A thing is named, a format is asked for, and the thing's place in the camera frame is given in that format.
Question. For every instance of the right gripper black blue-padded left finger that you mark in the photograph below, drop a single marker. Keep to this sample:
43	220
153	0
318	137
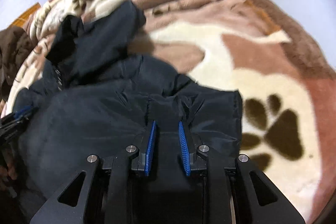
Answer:
145	148

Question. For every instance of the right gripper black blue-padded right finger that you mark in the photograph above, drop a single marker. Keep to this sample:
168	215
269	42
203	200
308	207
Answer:
194	153

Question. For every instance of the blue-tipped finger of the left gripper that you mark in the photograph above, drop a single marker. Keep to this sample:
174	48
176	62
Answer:
21	111

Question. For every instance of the person's left hand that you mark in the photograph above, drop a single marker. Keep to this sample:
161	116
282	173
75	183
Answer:
7	167

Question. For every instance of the black puffer jacket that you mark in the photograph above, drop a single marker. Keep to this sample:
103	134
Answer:
94	98

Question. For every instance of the brown puffer jacket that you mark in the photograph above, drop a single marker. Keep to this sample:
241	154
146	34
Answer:
13	56

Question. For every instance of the brown paw-print fleece blanket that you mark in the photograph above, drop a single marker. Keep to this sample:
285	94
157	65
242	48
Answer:
252	46

